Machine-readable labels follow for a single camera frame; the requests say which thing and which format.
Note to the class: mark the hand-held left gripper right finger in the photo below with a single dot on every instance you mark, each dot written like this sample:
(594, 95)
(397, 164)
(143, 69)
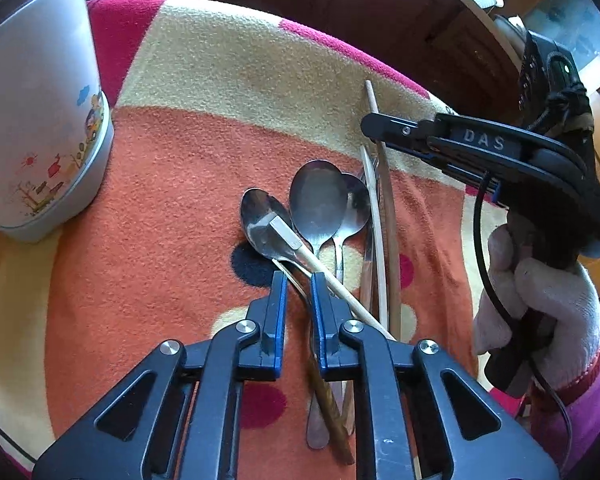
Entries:
(319, 310)

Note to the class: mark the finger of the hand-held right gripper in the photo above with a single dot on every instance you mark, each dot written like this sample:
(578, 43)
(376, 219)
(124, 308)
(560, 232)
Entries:
(392, 129)

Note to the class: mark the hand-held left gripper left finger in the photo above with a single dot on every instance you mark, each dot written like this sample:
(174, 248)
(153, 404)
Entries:
(279, 310)

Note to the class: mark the steel-tipped pale chopstick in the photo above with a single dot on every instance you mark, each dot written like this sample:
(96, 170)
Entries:
(285, 232)

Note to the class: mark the small steel spoon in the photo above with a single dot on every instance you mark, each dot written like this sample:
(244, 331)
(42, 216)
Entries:
(357, 210)

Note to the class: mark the pale wooden chopstick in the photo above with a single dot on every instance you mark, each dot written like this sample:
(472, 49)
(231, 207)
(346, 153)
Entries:
(377, 240)

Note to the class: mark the brown wooden chopstick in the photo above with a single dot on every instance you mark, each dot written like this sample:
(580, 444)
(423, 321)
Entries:
(393, 240)

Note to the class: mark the large steel spoon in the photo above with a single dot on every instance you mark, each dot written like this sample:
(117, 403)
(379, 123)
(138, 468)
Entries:
(317, 200)

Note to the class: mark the white printed canister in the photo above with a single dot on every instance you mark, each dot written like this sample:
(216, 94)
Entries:
(35, 85)

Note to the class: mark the person's right forearm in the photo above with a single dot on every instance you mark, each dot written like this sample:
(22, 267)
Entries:
(590, 420)

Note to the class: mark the person's right hand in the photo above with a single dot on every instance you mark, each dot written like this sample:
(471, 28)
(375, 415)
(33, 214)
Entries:
(565, 310)

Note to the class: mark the dark wooden base cabinets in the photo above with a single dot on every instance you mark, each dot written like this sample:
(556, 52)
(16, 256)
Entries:
(330, 0)

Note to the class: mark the red and cream fleece blanket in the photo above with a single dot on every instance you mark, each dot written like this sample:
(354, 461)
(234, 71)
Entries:
(180, 170)

